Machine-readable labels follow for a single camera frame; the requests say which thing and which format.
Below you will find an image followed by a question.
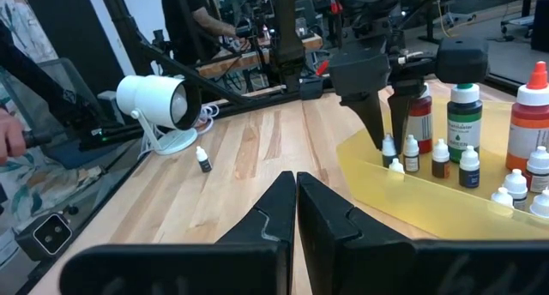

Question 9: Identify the black table-level camera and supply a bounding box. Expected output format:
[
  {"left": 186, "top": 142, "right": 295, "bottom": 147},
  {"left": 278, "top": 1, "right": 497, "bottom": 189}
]
[{"left": 15, "top": 212, "right": 74, "bottom": 262}]

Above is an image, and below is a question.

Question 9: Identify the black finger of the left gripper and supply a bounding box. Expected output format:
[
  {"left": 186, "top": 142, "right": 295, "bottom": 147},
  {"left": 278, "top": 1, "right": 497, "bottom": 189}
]
[
  {"left": 388, "top": 93, "right": 424, "bottom": 155},
  {"left": 341, "top": 91, "right": 386, "bottom": 151}
]

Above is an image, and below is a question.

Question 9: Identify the yellow translucent plastic bin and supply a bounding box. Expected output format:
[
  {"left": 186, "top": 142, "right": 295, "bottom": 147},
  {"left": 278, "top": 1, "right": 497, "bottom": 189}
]
[{"left": 336, "top": 97, "right": 549, "bottom": 241}]

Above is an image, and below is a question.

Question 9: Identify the black box blue light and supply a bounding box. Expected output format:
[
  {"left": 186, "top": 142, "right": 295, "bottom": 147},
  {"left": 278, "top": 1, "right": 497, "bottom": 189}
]
[{"left": 531, "top": 0, "right": 549, "bottom": 51}]

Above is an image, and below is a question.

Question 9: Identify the person's hand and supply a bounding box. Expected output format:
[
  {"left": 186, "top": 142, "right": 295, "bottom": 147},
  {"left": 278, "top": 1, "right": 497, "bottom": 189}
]
[{"left": 0, "top": 108, "right": 27, "bottom": 166}]

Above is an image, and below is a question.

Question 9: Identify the large red food colouring bottle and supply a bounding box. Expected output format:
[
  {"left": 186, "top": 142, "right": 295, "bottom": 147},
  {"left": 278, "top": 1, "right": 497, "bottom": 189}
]
[{"left": 407, "top": 82, "right": 434, "bottom": 154}]

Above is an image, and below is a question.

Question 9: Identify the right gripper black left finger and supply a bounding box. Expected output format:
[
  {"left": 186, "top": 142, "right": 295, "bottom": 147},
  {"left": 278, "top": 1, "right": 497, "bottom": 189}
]
[{"left": 59, "top": 171, "right": 297, "bottom": 295}]

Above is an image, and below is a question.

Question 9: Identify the yellow hanging cable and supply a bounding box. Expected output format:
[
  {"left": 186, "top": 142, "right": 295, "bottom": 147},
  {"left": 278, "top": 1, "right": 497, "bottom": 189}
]
[{"left": 435, "top": 0, "right": 473, "bottom": 39}]

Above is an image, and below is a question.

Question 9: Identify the large orange food colouring bottle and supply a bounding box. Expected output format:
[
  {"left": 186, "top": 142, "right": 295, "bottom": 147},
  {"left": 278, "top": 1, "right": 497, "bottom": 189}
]
[{"left": 505, "top": 61, "right": 549, "bottom": 172}]

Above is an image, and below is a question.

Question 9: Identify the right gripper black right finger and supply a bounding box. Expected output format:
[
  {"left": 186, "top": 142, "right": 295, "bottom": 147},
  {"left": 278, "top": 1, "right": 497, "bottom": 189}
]
[{"left": 296, "top": 172, "right": 549, "bottom": 295}]

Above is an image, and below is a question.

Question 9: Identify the large green food colouring bottle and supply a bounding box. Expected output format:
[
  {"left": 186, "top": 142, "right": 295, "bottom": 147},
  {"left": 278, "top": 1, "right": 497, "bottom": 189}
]
[{"left": 445, "top": 82, "right": 484, "bottom": 164}]

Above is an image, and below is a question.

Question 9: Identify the grey mesh chair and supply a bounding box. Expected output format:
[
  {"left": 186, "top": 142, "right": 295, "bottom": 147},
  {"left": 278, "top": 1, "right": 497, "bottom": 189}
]
[{"left": 0, "top": 57, "right": 112, "bottom": 172}]

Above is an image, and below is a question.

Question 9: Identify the person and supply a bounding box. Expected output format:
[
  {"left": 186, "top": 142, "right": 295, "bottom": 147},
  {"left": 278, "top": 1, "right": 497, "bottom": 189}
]
[
  {"left": 161, "top": 0, "right": 241, "bottom": 67},
  {"left": 0, "top": 0, "right": 104, "bottom": 262}
]

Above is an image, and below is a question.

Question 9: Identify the small orange dropper bottle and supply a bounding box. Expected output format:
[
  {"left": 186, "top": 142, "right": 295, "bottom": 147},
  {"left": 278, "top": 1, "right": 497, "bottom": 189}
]
[{"left": 431, "top": 138, "right": 451, "bottom": 179}]

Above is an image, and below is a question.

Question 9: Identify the white round spot lamp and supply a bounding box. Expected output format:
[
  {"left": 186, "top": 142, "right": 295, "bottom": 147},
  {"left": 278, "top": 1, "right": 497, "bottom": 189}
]
[{"left": 115, "top": 74, "right": 202, "bottom": 157}]

